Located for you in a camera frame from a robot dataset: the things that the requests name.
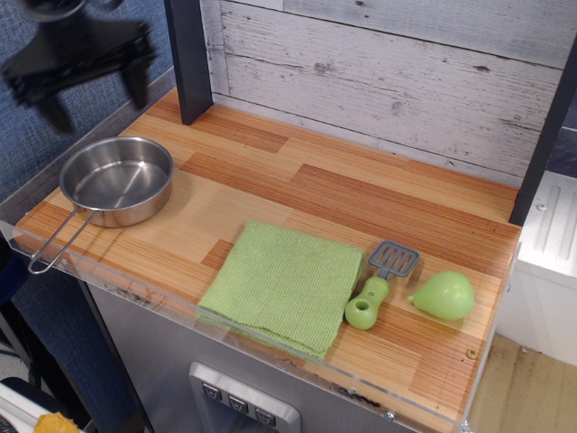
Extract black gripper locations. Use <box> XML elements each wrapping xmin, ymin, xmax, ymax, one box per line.
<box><xmin>1</xmin><ymin>9</ymin><xmax>155</xmax><ymax>134</ymax></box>

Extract steel pan with wire handle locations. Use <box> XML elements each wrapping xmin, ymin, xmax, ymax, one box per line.
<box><xmin>28</xmin><ymin>136</ymin><xmax>175</xmax><ymax>275</ymax></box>

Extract clear acrylic table guard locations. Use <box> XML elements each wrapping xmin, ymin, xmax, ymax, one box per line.
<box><xmin>1</xmin><ymin>71</ymin><xmax>520</xmax><ymax>432</ymax></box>

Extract steel cabinet front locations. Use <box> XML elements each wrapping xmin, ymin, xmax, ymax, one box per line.
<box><xmin>88</xmin><ymin>285</ymin><xmax>409</xmax><ymax>432</ymax></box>

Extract white aluminium rail block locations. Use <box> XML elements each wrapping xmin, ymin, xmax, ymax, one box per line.
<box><xmin>518</xmin><ymin>171</ymin><xmax>576</xmax><ymax>277</ymax></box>

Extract green plastic pear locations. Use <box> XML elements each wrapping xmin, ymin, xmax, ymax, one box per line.
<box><xmin>407</xmin><ymin>272</ymin><xmax>475</xmax><ymax>320</ymax></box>

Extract green cloth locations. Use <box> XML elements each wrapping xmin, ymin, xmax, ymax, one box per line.
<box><xmin>198</xmin><ymin>221</ymin><xmax>365</xmax><ymax>360</ymax></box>

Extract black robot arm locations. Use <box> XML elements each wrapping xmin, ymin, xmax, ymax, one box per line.
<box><xmin>1</xmin><ymin>1</ymin><xmax>155</xmax><ymax>134</ymax></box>

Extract right dark post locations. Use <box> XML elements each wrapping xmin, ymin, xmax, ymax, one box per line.
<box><xmin>508</xmin><ymin>41</ymin><xmax>576</xmax><ymax>226</ymax></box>

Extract grey button panel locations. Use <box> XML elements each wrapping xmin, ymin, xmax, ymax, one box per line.
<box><xmin>188</xmin><ymin>362</ymin><xmax>301</xmax><ymax>432</ymax></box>

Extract grey spatula green handle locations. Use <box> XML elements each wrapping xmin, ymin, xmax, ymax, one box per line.
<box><xmin>344</xmin><ymin>241</ymin><xmax>420</xmax><ymax>330</ymax></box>

